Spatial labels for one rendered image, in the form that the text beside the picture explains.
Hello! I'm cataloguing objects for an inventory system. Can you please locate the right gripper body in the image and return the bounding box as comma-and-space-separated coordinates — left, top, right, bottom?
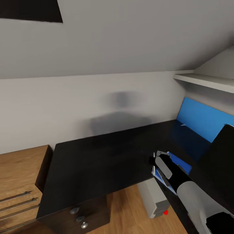
149, 156, 158, 168

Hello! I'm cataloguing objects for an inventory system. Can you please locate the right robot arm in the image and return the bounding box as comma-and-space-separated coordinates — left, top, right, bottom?
149, 151, 234, 234

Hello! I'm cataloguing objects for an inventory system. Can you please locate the notebook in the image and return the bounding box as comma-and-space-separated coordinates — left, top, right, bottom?
157, 164, 186, 187

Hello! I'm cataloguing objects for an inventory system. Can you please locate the folder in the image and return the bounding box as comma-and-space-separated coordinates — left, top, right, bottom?
155, 151, 192, 195

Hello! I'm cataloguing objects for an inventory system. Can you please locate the monitor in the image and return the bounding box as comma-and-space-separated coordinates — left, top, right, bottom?
198, 124, 234, 203

